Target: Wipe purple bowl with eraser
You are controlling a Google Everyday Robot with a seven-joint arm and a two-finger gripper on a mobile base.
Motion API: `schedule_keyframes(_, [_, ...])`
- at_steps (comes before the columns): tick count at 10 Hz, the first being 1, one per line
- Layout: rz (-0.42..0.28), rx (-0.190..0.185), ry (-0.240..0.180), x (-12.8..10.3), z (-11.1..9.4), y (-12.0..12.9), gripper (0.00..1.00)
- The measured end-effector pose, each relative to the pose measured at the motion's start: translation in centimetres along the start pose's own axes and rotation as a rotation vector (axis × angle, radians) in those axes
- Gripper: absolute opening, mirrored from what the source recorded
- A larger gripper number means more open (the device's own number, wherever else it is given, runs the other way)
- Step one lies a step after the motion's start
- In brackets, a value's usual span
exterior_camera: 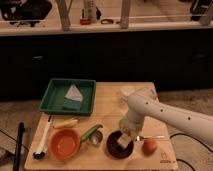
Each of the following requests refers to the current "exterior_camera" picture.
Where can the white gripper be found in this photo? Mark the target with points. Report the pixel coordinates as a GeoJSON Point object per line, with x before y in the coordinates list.
{"type": "Point", "coordinates": [131, 124]}

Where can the white eraser block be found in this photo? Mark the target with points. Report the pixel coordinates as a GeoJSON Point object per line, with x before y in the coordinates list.
{"type": "Point", "coordinates": [124, 140]}

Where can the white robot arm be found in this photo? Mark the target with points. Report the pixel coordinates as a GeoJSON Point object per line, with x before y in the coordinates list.
{"type": "Point", "coordinates": [196, 124]}

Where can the dark purple bowl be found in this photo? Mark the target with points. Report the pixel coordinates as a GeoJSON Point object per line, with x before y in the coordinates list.
{"type": "Point", "coordinates": [115, 149]}

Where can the orange bowl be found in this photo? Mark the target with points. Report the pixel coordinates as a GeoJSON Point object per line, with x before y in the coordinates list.
{"type": "Point", "coordinates": [64, 144]}

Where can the silver fork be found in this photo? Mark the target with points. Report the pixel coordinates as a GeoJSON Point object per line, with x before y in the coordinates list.
{"type": "Point", "coordinates": [142, 138]}

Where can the orange fruit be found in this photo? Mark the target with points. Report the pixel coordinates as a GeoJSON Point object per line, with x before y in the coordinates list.
{"type": "Point", "coordinates": [149, 146]}

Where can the clear plastic cup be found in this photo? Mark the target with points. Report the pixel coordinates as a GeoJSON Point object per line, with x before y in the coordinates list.
{"type": "Point", "coordinates": [126, 91]}

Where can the yellow banana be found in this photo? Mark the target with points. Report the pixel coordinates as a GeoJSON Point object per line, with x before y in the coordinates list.
{"type": "Point", "coordinates": [65, 124]}

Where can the grey folded cloth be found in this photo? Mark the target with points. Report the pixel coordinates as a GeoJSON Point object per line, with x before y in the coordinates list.
{"type": "Point", "coordinates": [73, 98]}

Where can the wooden table board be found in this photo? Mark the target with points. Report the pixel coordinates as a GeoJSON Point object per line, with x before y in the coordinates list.
{"type": "Point", "coordinates": [109, 107]}

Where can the green plastic tray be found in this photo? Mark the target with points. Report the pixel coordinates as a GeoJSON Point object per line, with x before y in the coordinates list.
{"type": "Point", "coordinates": [56, 100]}

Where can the black pole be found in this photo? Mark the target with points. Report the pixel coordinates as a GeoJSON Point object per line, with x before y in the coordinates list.
{"type": "Point", "coordinates": [21, 130]}

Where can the green handled scoop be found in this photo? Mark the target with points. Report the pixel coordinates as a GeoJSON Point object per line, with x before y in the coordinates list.
{"type": "Point", "coordinates": [93, 135]}

